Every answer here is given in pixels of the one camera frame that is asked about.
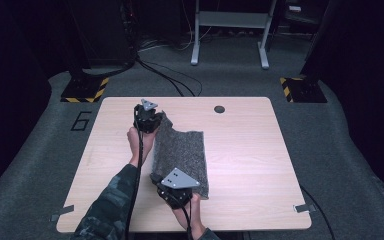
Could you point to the black stand base hazard stripes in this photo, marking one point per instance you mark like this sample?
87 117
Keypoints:
305 90
85 90

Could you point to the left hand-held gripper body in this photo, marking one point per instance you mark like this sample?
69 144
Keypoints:
146 120

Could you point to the person's right hand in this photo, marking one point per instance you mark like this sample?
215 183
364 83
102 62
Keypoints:
193 216

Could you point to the person's left hand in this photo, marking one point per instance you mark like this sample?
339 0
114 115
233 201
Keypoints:
143 143

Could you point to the white metal desk frame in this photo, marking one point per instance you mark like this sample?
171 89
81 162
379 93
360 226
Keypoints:
233 20

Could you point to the grey felt cloth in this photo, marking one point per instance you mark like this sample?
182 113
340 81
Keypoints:
180 150

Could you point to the grey tape strip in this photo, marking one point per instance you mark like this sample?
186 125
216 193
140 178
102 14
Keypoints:
62 212
305 208

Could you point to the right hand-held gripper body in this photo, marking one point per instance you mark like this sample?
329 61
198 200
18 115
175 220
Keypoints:
178 188

